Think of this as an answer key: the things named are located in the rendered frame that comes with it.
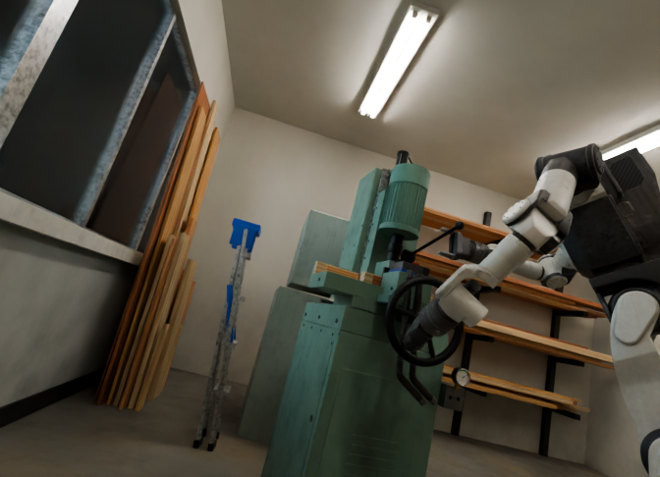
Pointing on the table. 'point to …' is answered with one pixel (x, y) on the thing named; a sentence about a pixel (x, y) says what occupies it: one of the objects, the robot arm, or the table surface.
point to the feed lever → (428, 243)
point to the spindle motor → (405, 201)
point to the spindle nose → (395, 246)
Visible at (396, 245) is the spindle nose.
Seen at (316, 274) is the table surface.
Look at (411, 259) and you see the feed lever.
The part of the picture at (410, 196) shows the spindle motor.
